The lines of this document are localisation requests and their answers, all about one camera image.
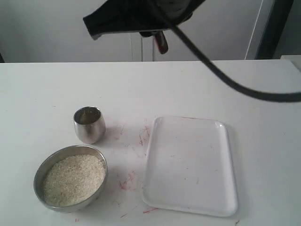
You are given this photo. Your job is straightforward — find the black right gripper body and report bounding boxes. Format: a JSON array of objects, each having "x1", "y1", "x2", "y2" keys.
[{"x1": 83, "y1": 0, "x2": 203, "y2": 40}]

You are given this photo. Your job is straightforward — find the brown wooden spoon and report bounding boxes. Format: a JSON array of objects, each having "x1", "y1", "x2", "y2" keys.
[{"x1": 154, "y1": 31, "x2": 168, "y2": 55}]

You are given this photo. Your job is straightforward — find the steel cup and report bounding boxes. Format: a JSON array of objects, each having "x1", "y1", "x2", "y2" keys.
[{"x1": 73, "y1": 106, "x2": 106, "y2": 144}]

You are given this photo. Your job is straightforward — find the white rice heap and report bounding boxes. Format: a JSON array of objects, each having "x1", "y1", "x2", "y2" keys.
[{"x1": 43, "y1": 154, "x2": 105, "y2": 207}]

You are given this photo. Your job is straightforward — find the steel rice bowl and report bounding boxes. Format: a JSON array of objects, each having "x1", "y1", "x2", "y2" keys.
[{"x1": 33, "y1": 145, "x2": 108, "y2": 213}]

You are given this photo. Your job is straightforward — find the white cabinet doors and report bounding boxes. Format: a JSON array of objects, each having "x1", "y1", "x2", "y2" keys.
[{"x1": 0, "y1": 0, "x2": 274, "y2": 63}]

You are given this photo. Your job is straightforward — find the white rectangular tray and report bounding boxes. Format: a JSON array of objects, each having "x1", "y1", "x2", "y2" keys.
[{"x1": 142, "y1": 116, "x2": 238, "y2": 217}]

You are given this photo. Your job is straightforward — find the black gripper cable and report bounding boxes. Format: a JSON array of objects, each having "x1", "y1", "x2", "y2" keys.
[{"x1": 150, "y1": 0, "x2": 301, "y2": 103}]

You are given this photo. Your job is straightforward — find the dark door frame post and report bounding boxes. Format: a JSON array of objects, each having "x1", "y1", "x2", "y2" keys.
[{"x1": 255, "y1": 0, "x2": 294, "y2": 60}]

